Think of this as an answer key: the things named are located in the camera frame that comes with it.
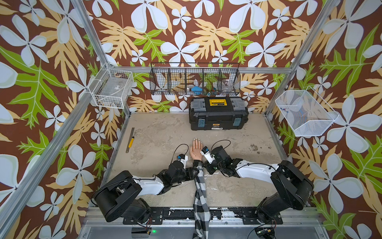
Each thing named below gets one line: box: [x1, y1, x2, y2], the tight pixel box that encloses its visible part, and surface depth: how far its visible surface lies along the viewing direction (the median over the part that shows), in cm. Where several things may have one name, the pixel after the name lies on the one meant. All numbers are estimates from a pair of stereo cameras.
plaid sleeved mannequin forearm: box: [192, 159, 211, 239], surface depth 74 cm
